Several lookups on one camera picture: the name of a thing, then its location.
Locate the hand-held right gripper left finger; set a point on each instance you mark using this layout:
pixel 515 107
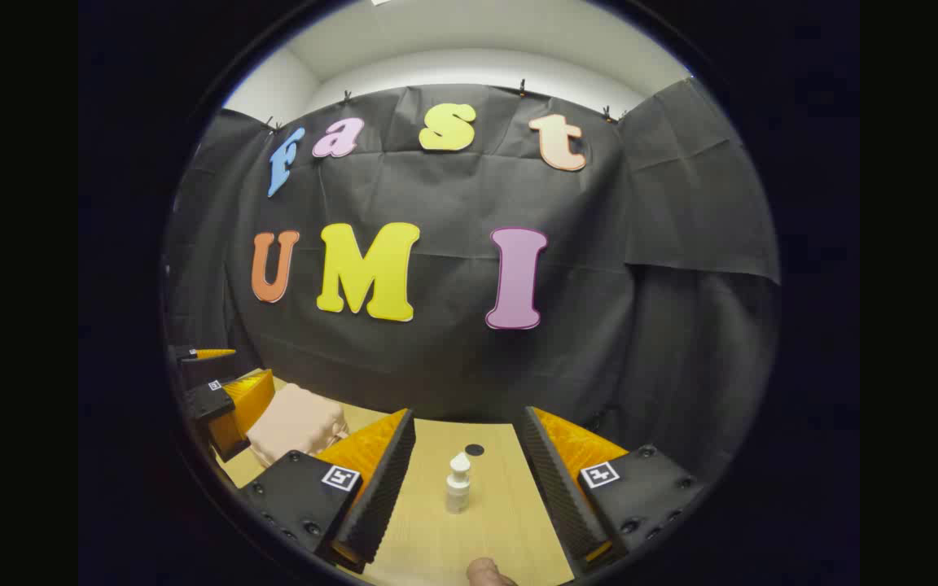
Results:
pixel 383 488

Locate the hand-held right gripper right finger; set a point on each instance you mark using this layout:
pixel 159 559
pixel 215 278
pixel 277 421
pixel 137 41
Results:
pixel 554 488

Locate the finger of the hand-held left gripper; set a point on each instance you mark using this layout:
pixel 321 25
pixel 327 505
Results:
pixel 245 403
pixel 204 354

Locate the pink suitcase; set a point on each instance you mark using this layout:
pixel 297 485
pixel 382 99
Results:
pixel 294 423

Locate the white pump bottle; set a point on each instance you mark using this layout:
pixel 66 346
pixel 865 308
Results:
pixel 458 484

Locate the black backdrop cloth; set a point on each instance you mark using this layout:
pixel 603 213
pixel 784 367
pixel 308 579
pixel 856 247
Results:
pixel 453 358

